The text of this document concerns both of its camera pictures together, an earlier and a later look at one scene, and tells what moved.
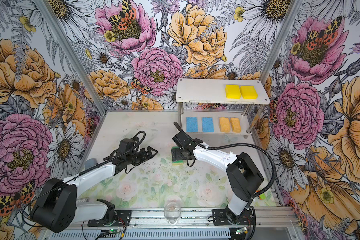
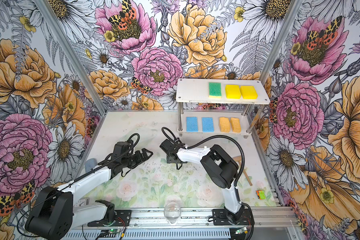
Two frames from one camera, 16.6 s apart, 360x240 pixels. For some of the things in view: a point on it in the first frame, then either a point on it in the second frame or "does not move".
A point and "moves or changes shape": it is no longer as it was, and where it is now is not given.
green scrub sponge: [177, 162] moves or changes shape
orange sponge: [235, 125] does not move
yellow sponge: [248, 92] does not move
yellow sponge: [232, 91] does not move
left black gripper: [144, 157] does not move
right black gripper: [175, 154] → [169, 159]
